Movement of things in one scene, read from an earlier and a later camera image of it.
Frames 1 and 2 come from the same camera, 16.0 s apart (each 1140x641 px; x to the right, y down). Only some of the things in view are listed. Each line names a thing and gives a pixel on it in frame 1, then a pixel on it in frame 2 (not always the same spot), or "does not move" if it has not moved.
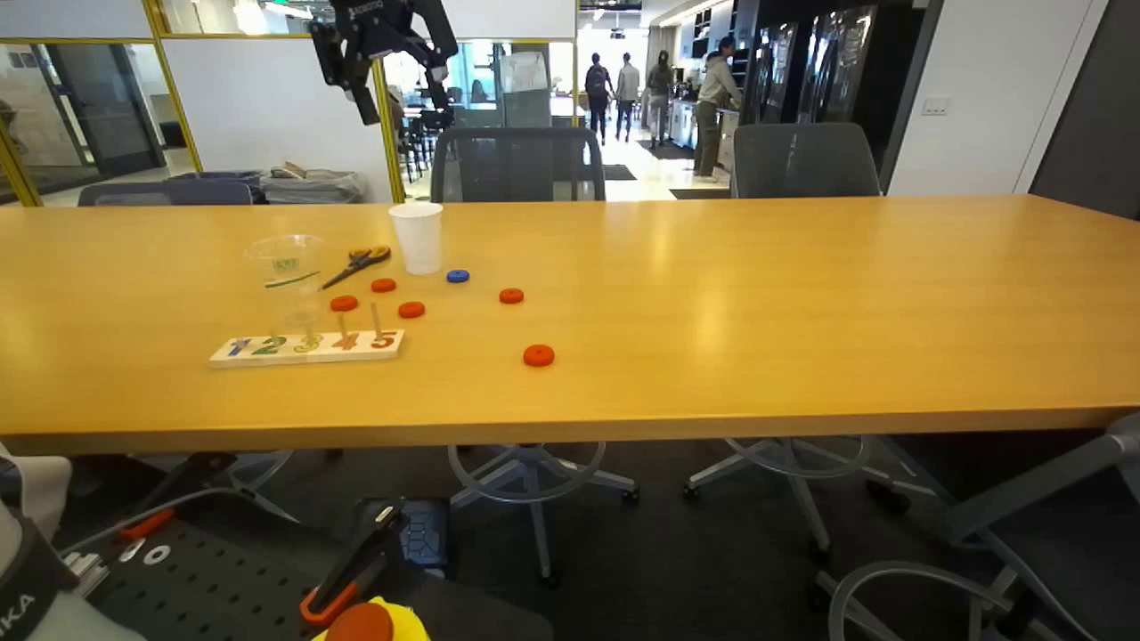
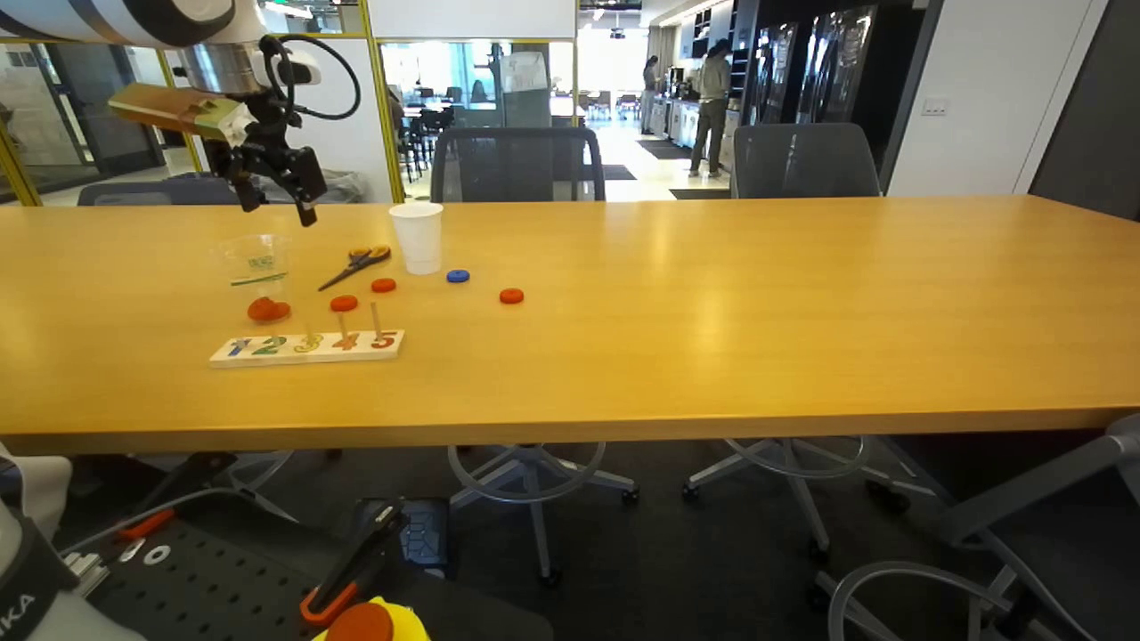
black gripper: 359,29 -> 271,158
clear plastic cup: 291,282 -> 258,267
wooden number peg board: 307,345 does not move
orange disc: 538,357 -> 264,308
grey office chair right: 799,162 does not move
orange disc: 384,285 does not move
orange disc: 345,302 does not move
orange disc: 512,298 does not move
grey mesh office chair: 531,162 does not move
